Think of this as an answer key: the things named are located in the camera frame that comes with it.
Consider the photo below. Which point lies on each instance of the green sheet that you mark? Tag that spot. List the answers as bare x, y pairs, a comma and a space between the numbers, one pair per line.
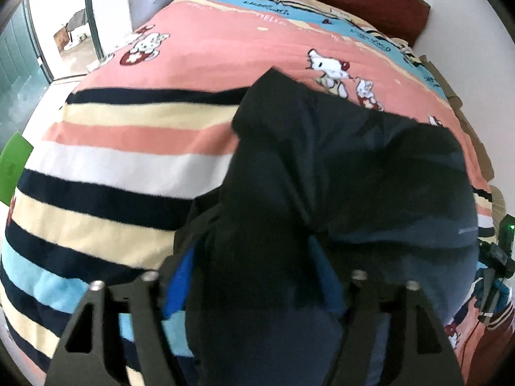
12, 167

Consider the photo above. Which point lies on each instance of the beige pleated fan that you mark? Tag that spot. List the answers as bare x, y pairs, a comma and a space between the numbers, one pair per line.
499, 203

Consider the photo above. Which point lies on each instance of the black puffer jacket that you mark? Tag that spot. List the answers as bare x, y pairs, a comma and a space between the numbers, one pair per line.
342, 209

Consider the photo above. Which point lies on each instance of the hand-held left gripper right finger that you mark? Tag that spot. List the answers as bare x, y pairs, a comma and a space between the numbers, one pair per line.
326, 277

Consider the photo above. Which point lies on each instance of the dark framed glass door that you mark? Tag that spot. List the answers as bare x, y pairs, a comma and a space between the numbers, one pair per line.
48, 36

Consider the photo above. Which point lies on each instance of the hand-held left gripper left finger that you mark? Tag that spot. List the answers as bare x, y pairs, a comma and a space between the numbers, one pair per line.
181, 285

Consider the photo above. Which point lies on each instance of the striped cartoon printed blanket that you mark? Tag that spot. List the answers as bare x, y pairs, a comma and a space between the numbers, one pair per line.
141, 148

